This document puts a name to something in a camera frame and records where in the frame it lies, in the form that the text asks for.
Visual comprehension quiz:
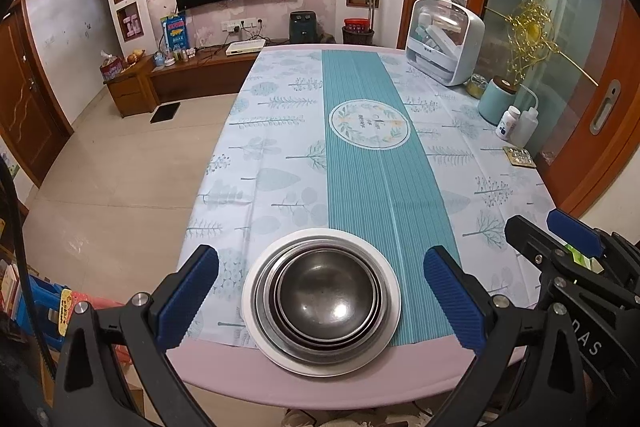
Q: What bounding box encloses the teal canister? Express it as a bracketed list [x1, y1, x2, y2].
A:
[477, 77, 516, 126]

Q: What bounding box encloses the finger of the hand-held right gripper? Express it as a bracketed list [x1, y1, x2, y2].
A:
[546, 208, 626, 268]
[504, 215, 601, 298]

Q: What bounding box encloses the black cable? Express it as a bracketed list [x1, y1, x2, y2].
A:
[0, 157, 56, 408]

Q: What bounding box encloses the blue storage box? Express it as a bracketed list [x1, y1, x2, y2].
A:
[22, 274, 66, 339]

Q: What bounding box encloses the red tissue box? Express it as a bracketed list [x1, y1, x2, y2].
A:
[100, 51, 125, 82]

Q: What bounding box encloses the wooden sliding door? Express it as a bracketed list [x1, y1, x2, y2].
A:
[540, 0, 640, 218]

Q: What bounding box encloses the yellow printed packet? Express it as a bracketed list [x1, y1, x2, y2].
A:
[56, 289, 97, 339]

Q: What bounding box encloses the white pill bottle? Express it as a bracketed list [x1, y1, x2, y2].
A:
[495, 105, 522, 141]

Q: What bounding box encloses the small steel bowl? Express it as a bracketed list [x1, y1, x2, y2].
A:
[276, 249, 377, 335]

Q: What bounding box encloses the tree print tablecloth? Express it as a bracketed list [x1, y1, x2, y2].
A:
[182, 49, 548, 350]

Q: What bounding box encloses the brown wooden door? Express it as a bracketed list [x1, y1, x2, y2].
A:
[0, 0, 73, 188]

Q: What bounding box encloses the blister pack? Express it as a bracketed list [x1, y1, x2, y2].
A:
[502, 146, 537, 168]

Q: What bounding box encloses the black air fryer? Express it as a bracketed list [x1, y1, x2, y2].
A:
[289, 11, 320, 44]

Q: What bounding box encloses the white router box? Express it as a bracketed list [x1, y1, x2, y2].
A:
[226, 38, 267, 56]

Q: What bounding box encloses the red basket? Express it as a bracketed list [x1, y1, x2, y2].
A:
[342, 18, 376, 46]

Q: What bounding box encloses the clear squeeze bottle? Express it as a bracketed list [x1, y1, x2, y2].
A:
[511, 87, 545, 148]

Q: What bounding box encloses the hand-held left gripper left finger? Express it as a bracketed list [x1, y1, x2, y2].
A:
[52, 244, 221, 427]

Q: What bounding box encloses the green tissue pack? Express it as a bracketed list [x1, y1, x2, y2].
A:
[564, 243, 607, 275]

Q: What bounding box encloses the wall poster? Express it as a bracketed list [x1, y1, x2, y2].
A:
[0, 142, 21, 178]

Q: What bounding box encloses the large white plate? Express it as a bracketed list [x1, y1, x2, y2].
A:
[241, 229, 402, 378]

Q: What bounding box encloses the pink table cover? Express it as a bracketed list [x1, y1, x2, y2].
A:
[165, 44, 531, 408]

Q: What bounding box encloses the blue printed box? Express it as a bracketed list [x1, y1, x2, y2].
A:
[160, 13, 188, 52]

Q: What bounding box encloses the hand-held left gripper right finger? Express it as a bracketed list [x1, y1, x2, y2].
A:
[422, 245, 586, 427]

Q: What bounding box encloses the wooden television cabinet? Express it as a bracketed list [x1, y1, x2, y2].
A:
[102, 44, 261, 118]

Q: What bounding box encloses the large steel bowl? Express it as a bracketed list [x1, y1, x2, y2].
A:
[255, 237, 390, 365]

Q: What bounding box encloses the white dish sterilizer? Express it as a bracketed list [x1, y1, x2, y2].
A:
[406, 0, 486, 86]

